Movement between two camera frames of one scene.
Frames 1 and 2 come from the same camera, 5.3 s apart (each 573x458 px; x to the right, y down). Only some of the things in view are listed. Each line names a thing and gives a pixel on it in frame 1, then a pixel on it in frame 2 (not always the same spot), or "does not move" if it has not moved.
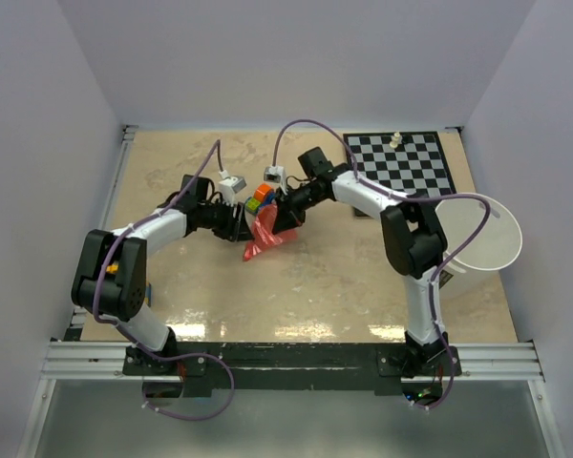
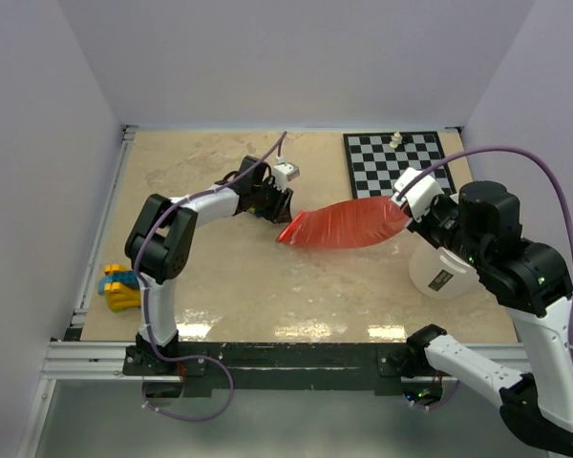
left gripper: [235, 228] to [281, 212]
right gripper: [288, 215] to [421, 226]
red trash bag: [265, 236] to [348, 224]
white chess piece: [396, 140] does not move
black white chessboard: [418, 164] does not move
